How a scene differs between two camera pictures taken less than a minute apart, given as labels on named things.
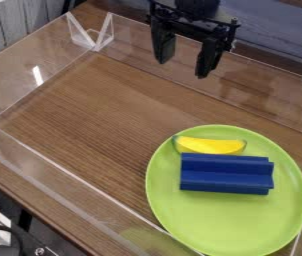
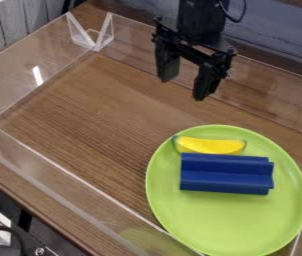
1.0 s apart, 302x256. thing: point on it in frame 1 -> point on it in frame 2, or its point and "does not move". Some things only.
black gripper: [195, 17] -> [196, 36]
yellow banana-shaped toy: [196, 145] does not move
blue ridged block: [226, 173] does not move
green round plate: [230, 224] does not move
